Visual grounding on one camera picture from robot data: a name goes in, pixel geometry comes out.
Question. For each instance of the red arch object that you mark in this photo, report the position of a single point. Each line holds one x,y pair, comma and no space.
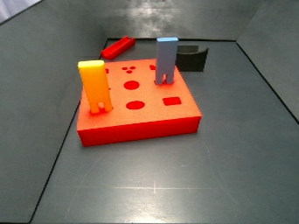
113,51

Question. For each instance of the blue arch peg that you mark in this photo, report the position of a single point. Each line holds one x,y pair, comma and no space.
166,58

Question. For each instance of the black curved fixture stand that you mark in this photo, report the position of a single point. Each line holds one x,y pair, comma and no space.
192,58

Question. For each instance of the red fixture block with holes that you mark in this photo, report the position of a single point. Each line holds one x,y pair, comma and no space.
149,110

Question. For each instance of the yellow arch peg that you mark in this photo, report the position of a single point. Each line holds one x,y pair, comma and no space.
96,83

